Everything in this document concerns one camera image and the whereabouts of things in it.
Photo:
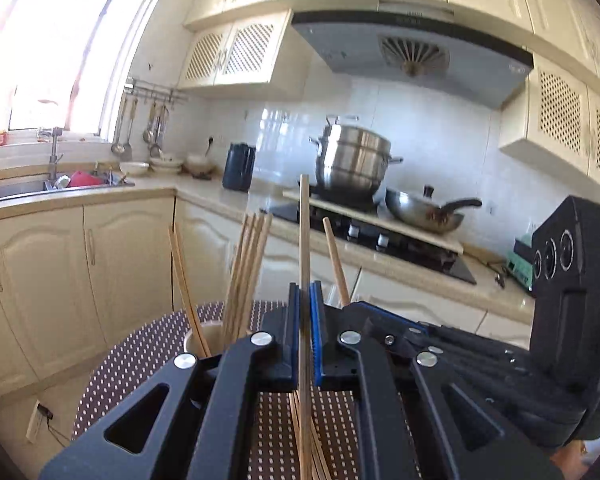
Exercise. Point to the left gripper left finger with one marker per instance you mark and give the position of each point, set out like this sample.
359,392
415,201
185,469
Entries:
192,419

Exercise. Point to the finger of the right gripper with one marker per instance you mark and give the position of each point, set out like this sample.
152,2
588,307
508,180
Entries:
394,333

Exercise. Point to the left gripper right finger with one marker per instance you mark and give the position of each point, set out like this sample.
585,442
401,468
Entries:
415,417

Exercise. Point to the light wooden chopstick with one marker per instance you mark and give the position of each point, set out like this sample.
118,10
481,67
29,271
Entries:
305,321

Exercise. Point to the cream lower kitchen cabinets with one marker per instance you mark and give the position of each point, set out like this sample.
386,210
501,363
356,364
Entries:
76,281

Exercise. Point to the cream kitchen cabinets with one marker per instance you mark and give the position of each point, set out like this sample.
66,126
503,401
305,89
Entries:
76,281
536,61

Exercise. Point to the steel kitchen faucet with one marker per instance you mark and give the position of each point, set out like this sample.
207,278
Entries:
52,134

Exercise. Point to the cream upper kitchen cabinets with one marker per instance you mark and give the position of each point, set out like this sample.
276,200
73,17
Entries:
536,61

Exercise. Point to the kitchen window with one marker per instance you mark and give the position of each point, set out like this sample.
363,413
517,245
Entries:
58,62

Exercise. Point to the chopstick in cup right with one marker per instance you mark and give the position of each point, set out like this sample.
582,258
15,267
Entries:
337,268

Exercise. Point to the chopstick in cup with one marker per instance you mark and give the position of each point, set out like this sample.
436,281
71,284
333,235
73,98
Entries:
337,268
180,271

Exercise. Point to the black gas stove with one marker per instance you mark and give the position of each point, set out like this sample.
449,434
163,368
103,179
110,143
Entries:
395,245

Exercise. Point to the pile of wooden chopsticks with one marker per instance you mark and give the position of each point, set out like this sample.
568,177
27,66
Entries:
312,460

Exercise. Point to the wooden board under pots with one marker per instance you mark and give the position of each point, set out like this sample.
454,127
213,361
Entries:
381,219

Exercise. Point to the green box on counter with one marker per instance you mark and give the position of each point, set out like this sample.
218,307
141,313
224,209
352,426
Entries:
519,263

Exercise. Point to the bundle of chopsticks in cup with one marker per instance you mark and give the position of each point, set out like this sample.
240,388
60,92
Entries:
244,276

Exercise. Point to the stainless steel steamer pot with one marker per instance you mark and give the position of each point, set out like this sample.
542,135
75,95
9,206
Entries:
351,159

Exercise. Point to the dark blue electric kettle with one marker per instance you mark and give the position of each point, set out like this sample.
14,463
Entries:
238,170

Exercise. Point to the chopstick in cup left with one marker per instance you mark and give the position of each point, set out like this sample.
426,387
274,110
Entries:
180,271

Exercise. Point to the white bowl on counter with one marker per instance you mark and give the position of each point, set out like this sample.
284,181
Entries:
134,169

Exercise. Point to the grey range hood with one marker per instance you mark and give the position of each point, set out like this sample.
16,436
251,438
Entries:
412,49

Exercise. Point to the steel sink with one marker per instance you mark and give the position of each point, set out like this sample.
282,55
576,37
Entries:
78,181

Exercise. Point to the steel wok black handle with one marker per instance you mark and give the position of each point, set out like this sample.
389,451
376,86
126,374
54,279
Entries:
421,211

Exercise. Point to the utensil hanging rail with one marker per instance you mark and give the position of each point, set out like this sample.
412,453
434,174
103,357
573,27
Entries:
149,91

